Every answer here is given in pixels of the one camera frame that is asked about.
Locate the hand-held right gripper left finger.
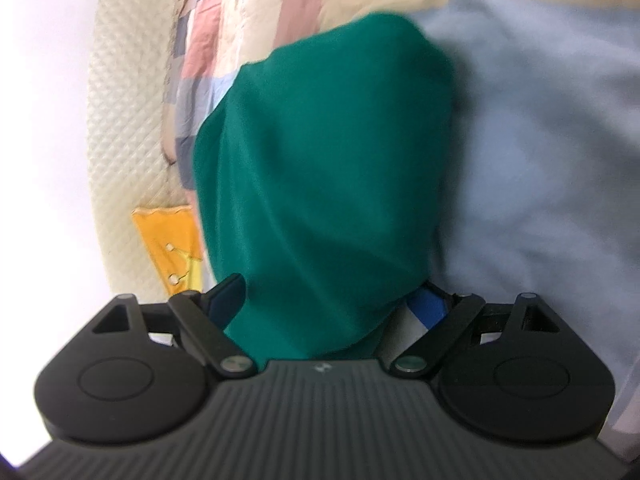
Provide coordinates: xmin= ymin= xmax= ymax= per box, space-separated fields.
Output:
xmin=91 ymin=273 xmax=259 ymax=380

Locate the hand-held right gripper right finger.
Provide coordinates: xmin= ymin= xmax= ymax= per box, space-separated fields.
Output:
xmin=389 ymin=282 xmax=562 ymax=380

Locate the green sweatshirt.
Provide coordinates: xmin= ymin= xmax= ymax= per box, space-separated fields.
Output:
xmin=192 ymin=12 xmax=457 ymax=361

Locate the yellow crown pillow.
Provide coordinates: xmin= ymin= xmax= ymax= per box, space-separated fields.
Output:
xmin=130 ymin=204 xmax=207 ymax=295

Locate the plaid patchwork quilt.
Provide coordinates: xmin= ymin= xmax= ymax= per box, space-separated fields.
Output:
xmin=220 ymin=0 xmax=640 ymax=461

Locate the cream quilted headboard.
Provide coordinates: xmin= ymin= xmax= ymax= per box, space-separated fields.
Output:
xmin=87 ymin=0 xmax=213 ymax=303

